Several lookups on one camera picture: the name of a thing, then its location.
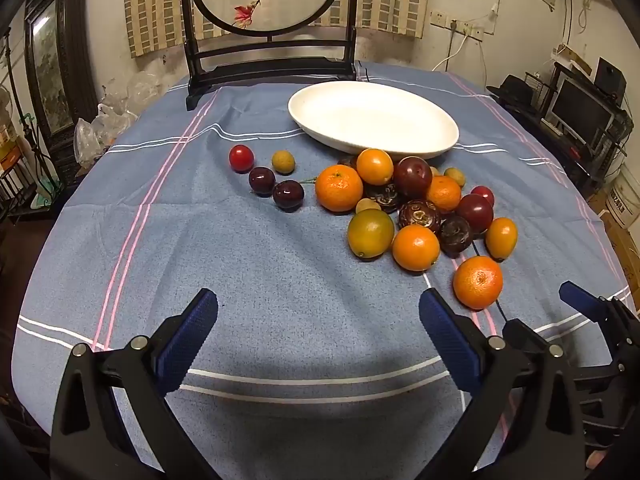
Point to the wide white wall socket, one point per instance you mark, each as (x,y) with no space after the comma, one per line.
(467,30)

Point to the dark red cherry with stem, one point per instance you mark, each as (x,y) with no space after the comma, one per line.
(288,195)

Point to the green yellow tangerine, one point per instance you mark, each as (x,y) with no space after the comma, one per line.
(370,233)

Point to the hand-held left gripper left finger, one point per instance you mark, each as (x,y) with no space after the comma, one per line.
(187,340)

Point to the yellow brown longan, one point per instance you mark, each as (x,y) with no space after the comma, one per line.
(368,205)
(454,175)
(434,171)
(283,162)

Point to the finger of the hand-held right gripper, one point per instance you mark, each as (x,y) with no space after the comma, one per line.
(515,332)
(575,297)

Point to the black speaker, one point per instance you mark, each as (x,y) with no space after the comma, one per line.
(610,77)

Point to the dark framed painting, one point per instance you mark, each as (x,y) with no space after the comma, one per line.
(50,65)

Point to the clear plastic bags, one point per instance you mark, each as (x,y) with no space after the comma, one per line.
(100,130)

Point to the cardboard box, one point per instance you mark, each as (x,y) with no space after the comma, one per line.
(622,200)

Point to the red cherry tomato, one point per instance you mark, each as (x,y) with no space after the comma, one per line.
(241,158)
(484,194)

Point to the white oval plate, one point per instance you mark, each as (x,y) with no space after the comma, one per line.
(370,115)

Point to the orange tangerine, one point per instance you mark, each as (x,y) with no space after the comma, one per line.
(443,193)
(339,188)
(415,247)
(477,281)

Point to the small round orange kumquat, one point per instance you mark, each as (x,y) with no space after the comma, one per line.
(374,166)

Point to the dark red plum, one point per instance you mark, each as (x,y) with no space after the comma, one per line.
(412,176)
(474,212)

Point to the oval orange kumquat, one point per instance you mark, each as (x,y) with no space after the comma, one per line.
(501,238)

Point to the blue striped tablecloth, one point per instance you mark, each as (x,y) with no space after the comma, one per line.
(250,260)

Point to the computer monitor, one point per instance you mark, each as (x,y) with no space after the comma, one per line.
(580,110)

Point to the small white wall socket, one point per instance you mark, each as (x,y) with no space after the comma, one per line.
(439,19)

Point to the black hat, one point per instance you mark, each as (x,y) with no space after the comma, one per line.
(515,89)

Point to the black desk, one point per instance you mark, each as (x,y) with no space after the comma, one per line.
(565,155)

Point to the dark brown water chestnut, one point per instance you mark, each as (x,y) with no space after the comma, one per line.
(455,234)
(382,197)
(347,162)
(419,216)

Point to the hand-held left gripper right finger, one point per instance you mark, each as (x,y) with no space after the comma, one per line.
(447,340)

